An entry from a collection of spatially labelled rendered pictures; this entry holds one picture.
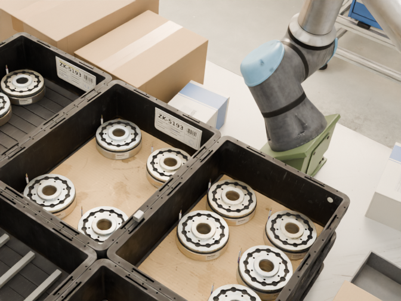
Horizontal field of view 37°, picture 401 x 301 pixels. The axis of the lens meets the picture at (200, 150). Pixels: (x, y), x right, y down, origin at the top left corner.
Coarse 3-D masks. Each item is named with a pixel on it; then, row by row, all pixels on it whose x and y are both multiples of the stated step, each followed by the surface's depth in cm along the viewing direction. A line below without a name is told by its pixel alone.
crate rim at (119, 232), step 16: (96, 96) 133; (144, 96) 134; (176, 112) 131; (48, 128) 124; (208, 128) 128; (32, 144) 120; (208, 144) 125; (192, 160) 121; (176, 176) 117; (16, 192) 110; (160, 192) 114; (32, 208) 108; (144, 208) 110; (64, 224) 106; (128, 224) 107; (80, 240) 104; (112, 240) 105
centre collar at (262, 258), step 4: (260, 256) 113; (264, 256) 113; (268, 256) 113; (256, 260) 112; (260, 260) 112; (264, 260) 113; (268, 260) 113; (272, 260) 112; (276, 260) 112; (256, 264) 111; (272, 264) 112; (276, 264) 112; (256, 268) 111; (276, 268) 111; (256, 272) 110; (260, 272) 110; (264, 272) 110; (268, 272) 110; (272, 272) 110; (276, 272) 110; (264, 276) 110; (268, 276) 110; (272, 276) 110
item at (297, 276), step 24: (216, 144) 125; (240, 144) 125; (192, 168) 119; (288, 168) 121; (168, 192) 114; (336, 192) 118; (144, 216) 109; (336, 216) 115; (120, 240) 105; (120, 264) 101; (168, 288) 98; (288, 288) 101
